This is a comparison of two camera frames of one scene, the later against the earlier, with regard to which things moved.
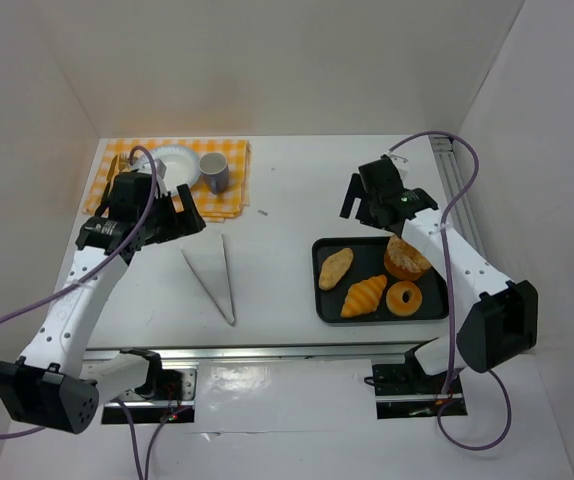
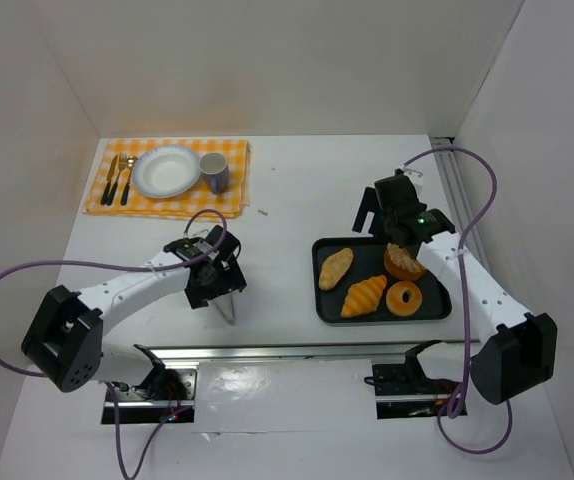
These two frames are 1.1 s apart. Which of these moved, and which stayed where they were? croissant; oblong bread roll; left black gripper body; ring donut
Moved: left black gripper body
Stayed: ring donut; croissant; oblong bread roll
